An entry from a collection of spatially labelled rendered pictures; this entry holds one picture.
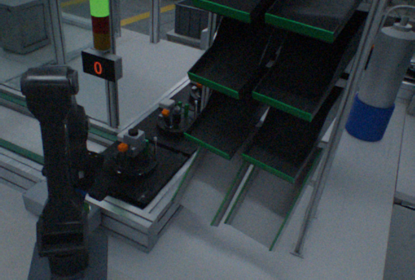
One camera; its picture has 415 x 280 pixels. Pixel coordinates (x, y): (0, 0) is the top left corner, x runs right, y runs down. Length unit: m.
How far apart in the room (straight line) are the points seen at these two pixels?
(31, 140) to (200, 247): 0.69
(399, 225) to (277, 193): 0.71
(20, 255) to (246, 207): 0.60
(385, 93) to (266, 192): 0.78
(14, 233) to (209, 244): 0.53
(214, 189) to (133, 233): 0.25
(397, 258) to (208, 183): 0.92
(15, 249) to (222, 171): 0.58
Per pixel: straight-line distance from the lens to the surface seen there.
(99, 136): 1.40
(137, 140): 1.14
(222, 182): 1.04
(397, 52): 1.59
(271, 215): 1.01
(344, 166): 1.55
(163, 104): 1.49
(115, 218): 1.11
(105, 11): 1.20
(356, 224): 1.34
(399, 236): 1.67
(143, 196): 1.12
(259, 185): 1.03
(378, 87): 1.64
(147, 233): 1.07
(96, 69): 1.27
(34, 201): 1.18
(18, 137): 1.49
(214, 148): 0.90
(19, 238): 1.23
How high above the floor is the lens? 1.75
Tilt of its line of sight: 34 degrees down
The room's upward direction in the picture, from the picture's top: 6 degrees clockwise
